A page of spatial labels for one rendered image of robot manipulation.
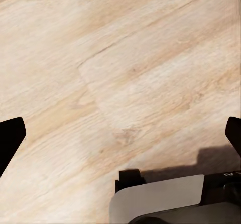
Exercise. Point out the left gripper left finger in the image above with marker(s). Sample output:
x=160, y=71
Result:
x=12, y=133

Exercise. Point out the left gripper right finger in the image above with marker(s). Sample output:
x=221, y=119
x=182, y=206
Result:
x=233, y=133

